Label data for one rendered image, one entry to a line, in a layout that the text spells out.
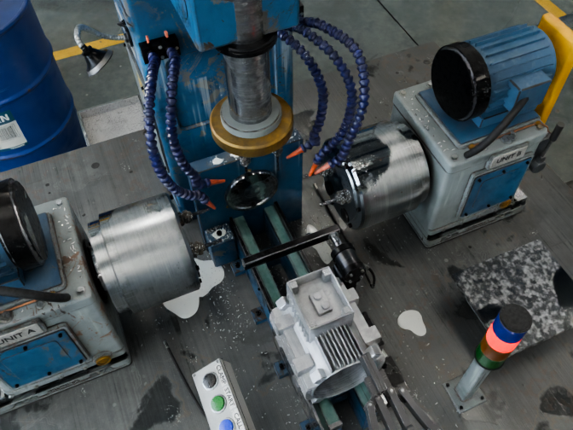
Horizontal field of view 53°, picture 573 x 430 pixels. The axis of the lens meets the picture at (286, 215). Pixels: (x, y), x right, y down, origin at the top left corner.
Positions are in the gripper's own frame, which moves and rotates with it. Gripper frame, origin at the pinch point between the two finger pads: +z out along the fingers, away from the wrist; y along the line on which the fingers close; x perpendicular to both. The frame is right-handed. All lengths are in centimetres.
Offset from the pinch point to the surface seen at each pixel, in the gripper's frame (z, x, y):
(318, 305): 18.9, 12.9, 0.7
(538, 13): 181, 149, -237
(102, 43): 263, 160, 19
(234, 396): 9.0, 16.6, 23.2
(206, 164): 63, 17, 10
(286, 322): 19.6, 18.2, 7.5
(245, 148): 50, -3, 4
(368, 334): 10.1, 16.9, -7.4
